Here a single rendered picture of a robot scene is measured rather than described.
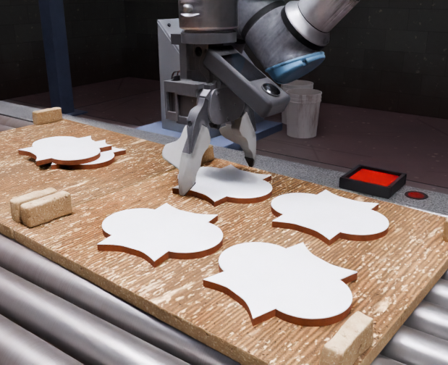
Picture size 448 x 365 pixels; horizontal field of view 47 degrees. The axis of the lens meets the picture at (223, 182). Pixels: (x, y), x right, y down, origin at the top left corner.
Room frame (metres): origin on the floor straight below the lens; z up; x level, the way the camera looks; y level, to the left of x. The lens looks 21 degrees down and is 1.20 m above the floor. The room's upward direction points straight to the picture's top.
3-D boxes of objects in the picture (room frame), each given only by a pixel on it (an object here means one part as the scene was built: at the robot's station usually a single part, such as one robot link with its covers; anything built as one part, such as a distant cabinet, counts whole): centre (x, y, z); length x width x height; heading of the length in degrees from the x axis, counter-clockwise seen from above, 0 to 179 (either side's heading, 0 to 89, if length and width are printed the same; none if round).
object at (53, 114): (1.03, 0.36, 0.95); 0.06 x 0.02 x 0.03; 140
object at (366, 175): (0.73, -0.22, 0.92); 0.06 x 0.06 x 0.01; 54
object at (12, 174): (0.80, 0.29, 0.93); 0.41 x 0.35 x 0.02; 50
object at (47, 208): (0.56, 0.21, 0.95); 0.06 x 0.02 x 0.03; 141
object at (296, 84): (4.74, -0.67, 0.19); 0.30 x 0.30 x 0.37
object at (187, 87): (0.69, 0.02, 1.08); 0.09 x 0.08 x 0.12; 51
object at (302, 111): (4.31, -0.67, 0.19); 0.30 x 0.30 x 0.37
